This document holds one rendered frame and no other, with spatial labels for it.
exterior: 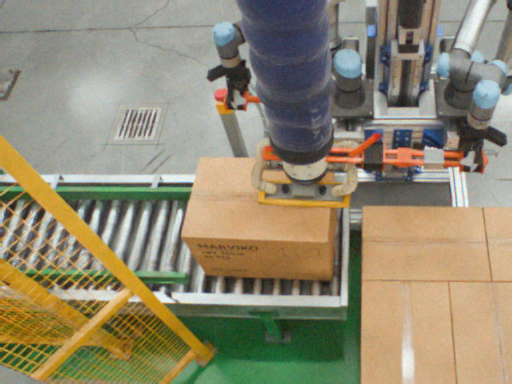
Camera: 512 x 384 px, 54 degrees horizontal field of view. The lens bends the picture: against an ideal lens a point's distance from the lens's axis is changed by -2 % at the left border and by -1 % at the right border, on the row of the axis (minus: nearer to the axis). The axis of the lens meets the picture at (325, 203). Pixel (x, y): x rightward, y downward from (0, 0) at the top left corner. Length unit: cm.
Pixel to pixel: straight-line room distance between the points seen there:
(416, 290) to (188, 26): 307
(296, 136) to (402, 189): 148
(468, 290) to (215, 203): 119
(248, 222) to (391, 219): 77
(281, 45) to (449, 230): 146
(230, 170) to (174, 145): 148
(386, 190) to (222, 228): 122
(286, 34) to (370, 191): 179
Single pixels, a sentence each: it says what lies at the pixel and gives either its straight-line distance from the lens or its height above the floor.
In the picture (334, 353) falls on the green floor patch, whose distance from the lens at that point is 280.
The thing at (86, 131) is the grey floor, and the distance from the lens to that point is 403.
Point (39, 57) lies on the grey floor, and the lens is 484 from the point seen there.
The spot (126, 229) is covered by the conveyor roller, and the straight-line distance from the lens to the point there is 271.
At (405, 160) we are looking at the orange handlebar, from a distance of 180.
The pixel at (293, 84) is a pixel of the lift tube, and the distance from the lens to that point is 140.
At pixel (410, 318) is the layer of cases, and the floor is 54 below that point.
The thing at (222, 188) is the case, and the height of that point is 95.
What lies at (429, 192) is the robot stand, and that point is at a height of 21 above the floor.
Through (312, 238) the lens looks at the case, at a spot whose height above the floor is 95.
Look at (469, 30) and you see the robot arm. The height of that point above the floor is 161.
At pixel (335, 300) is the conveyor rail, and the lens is 225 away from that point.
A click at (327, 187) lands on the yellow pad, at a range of 187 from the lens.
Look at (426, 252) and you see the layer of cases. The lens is 242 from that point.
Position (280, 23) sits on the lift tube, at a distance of 127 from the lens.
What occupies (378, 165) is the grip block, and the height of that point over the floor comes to 126.
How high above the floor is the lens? 271
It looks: 59 degrees down
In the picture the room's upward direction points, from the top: 6 degrees counter-clockwise
